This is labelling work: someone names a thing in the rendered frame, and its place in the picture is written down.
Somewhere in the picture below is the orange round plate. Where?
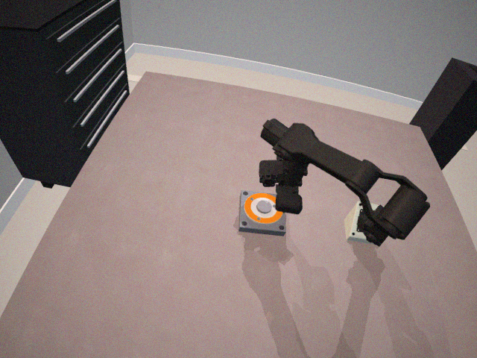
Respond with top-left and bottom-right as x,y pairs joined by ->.
244,193 -> 282,225

